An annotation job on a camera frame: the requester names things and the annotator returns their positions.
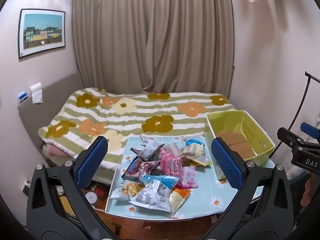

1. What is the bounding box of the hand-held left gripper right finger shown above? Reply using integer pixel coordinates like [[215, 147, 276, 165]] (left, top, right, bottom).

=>
[[200, 137, 294, 240]]

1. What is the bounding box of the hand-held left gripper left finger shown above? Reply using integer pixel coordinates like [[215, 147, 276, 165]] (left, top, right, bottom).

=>
[[26, 135, 118, 240]]

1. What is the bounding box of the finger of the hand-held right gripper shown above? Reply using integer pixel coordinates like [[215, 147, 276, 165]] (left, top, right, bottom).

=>
[[301, 122, 320, 140], [277, 127, 308, 153]]

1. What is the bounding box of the gold snack packet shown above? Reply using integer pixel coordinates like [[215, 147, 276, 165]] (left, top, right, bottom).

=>
[[189, 158, 212, 167]]

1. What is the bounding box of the green cardboard box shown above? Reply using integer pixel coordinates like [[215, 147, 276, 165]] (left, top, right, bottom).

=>
[[203, 110, 276, 180]]

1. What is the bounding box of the blue white yellow snack packet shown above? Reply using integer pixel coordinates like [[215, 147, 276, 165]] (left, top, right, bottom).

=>
[[181, 135, 212, 167]]

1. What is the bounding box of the small pink white packet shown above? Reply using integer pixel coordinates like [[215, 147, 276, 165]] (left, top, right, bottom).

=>
[[179, 166, 198, 188]]

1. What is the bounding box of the white chip picture packet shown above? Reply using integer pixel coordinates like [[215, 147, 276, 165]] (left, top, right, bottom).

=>
[[109, 179, 145, 202]]

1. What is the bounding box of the pink snack packet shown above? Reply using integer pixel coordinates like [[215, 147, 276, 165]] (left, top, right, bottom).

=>
[[160, 148, 187, 179]]

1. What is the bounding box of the black white triangular packet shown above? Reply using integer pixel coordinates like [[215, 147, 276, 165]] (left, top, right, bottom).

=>
[[130, 134, 166, 161]]

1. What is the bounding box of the orange yellow snack packet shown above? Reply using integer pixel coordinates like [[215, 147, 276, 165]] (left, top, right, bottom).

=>
[[170, 187, 192, 215]]

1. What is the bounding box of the white grey print packet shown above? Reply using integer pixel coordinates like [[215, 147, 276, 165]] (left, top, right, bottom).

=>
[[129, 180, 175, 214]]

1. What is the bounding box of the person's right hand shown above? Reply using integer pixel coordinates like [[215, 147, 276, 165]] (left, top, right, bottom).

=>
[[301, 177, 314, 207]]

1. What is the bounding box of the red item under table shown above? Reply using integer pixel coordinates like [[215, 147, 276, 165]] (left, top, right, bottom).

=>
[[94, 184, 108, 200]]

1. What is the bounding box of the white tape roll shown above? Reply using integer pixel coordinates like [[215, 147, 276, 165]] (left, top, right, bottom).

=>
[[84, 191, 98, 204]]

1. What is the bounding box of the black curved pole stand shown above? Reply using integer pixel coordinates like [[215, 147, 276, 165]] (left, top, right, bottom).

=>
[[269, 71, 320, 160]]

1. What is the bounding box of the pink bedding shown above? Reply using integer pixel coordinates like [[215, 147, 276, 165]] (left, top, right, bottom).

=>
[[42, 144, 75, 159]]

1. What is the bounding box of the grey padded headboard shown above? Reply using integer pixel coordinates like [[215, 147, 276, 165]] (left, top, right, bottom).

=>
[[17, 72, 85, 150]]

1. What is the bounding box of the floral striped blanket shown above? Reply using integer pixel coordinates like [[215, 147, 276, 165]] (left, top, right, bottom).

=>
[[37, 87, 238, 170]]

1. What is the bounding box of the white tissue sheet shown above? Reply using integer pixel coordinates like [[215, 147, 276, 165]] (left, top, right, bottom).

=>
[[30, 82, 43, 104]]

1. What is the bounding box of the framed picture of houses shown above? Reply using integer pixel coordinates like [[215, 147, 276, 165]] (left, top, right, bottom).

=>
[[18, 9, 66, 60]]

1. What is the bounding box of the beige curtain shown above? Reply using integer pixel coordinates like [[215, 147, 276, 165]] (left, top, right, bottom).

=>
[[72, 0, 235, 94]]

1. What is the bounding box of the blue and white wall holder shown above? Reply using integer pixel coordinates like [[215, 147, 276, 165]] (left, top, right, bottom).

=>
[[17, 91, 29, 105]]

